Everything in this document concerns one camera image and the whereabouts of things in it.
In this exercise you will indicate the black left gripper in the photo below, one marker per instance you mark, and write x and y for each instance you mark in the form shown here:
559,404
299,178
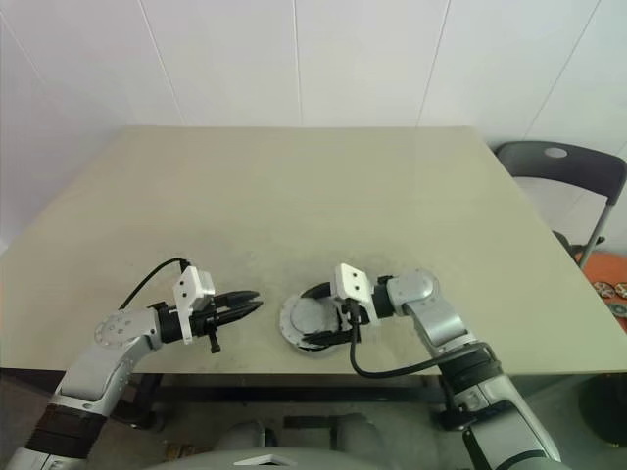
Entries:
206,320

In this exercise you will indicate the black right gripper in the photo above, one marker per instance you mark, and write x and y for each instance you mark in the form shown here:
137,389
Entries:
360,306

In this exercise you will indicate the silver round motor lid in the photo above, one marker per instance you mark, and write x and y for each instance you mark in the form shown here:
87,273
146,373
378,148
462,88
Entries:
308,320

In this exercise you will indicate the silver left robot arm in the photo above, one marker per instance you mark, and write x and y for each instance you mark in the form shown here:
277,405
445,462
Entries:
103,352

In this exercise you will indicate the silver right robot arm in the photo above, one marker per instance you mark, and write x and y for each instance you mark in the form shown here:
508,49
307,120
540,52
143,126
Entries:
441,333

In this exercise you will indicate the small dark spoked rotor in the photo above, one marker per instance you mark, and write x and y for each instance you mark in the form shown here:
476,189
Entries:
602,289
622,290

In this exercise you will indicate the grey rounded robot body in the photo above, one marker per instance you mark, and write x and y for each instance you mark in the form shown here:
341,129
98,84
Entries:
343,440

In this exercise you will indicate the small brown object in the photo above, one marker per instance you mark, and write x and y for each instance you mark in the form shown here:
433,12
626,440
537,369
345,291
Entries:
180,449

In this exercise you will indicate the orange surface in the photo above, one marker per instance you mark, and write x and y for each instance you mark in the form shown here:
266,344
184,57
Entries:
610,267

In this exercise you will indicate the black round object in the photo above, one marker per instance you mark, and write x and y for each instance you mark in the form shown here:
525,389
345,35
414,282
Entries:
605,406

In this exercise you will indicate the black folding chair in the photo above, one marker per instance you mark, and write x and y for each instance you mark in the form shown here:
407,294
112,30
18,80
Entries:
578,164

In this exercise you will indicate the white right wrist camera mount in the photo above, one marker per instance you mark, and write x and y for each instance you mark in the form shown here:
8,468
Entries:
350,280

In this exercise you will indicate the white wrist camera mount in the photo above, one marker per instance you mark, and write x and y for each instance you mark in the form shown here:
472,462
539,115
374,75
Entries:
193,286
350,280

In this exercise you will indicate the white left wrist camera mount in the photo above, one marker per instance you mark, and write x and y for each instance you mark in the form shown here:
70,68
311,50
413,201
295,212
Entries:
193,286

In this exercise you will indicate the black table frame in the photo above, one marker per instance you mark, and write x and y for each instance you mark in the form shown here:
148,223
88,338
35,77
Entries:
294,395

